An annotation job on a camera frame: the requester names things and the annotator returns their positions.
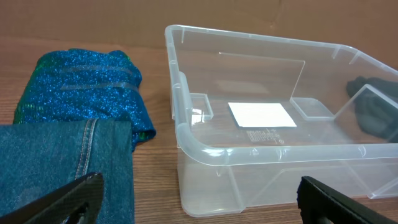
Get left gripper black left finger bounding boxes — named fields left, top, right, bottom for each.
left=1, top=172, right=104, bottom=224

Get blue denim jeans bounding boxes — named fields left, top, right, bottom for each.
left=1, top=119, right=134, bottom=223

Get clear plastic storage bin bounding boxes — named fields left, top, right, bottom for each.
left=165, top=25, right=397, bottom=217

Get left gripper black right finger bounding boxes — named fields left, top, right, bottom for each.
left=297, top=176, right=397, bottom=224

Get white label in bin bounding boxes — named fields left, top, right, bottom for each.
left=228, top=102, right=297, bottom=128

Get black folded garment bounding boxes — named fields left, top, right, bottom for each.
left=346, top=76, right=397, bottom=143

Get blue green sequin cloth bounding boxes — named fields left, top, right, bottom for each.
left=13, top=49, right=156, bottom=145

